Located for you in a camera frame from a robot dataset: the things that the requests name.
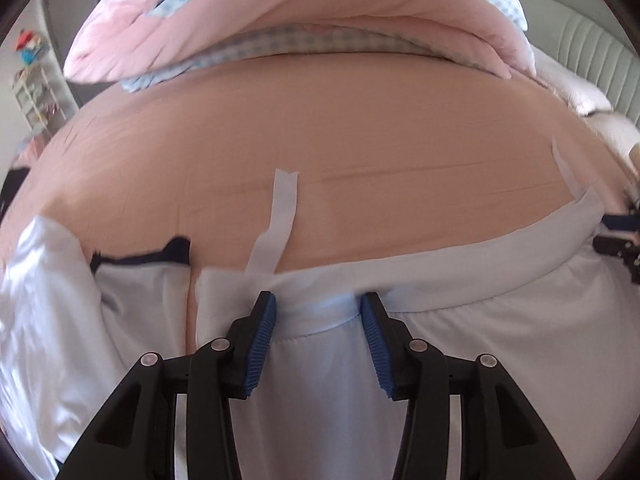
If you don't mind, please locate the grey-green padded headboard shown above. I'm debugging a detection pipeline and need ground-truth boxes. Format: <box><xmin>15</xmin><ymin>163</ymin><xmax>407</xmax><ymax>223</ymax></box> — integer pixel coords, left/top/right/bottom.
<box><xmin>500</xmin><ymin>0</ymin><xmax>640</xmax><ymax>126</ymax></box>

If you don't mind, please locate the grey door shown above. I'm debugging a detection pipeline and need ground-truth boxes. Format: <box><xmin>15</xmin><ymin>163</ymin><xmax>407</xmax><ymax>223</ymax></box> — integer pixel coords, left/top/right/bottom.
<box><xmin>40</xmin><ymin>0</ymin><xmax>121</xmax><ymax>111</ymax></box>

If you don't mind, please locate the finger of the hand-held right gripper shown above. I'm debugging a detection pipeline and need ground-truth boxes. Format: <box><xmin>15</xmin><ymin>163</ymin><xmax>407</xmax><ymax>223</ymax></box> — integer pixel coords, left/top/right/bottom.
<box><xmin>592</xmin><ymin>233</ymin><xmax>640</xmax><ymax>283</ymax></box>
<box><xmin>602</xmin><ymin>213</ymin><xmax>640</xmax><ymax>234</ymax></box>

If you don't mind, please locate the folded pink checked duvet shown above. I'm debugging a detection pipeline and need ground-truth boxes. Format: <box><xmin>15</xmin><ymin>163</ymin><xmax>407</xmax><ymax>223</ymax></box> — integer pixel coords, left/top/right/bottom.
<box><xmin>65</xmin><ymin>0</ymin><xmax>538</xmax><ymax>93</ymax></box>

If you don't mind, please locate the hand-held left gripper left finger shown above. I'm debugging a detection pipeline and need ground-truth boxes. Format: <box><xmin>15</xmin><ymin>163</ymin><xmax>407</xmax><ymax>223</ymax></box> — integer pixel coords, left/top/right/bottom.
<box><xmin>55</xmin><ymin>290</ymin><xmax>278</xmax><ymax>480</ymax></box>

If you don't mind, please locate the white shelf rack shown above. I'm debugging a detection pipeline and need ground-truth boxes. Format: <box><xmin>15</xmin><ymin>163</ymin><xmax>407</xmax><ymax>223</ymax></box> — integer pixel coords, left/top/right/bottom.
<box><xmin>12</xmin><ymin>67</ymin><xmax>69</xmax><ymax>131</ymax></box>

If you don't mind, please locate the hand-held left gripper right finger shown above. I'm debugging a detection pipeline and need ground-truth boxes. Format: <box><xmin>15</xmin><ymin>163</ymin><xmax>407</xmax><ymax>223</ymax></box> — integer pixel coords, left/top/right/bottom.
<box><xmin>360</xmin><ymin>291</ymin><xmax>576</xmax><ymax>480</ymax></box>

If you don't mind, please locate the white strappy dress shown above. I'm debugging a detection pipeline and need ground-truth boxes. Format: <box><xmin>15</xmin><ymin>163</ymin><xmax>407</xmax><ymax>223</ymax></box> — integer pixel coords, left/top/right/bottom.
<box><xmin>194</xmin><ymin>137</ymin><xmax>640</xmax><ymax>480</ymax></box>

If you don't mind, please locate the white top wide navy neckline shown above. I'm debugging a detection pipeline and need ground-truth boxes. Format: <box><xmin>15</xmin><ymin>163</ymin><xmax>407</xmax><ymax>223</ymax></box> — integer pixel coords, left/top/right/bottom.
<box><xmin>0</xmin><ymin>214</ymin><xmax>131</xmax><ymax>471</ymax></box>

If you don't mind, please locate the red blue plush toy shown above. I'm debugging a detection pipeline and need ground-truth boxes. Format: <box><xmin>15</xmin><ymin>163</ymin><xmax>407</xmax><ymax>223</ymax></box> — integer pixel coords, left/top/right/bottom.
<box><xmin>15</xmin><ymin>30</ymin><xmax>49</xmax><ymax>67</ymax></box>

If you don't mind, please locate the pink sheeted bed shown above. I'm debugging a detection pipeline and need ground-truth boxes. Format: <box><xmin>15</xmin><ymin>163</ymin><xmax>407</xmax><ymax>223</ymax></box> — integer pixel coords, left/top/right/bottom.
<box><xmin>0</xmin><ymin>50</ymin><xmax>640</xmax><ymax>361</ymax></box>

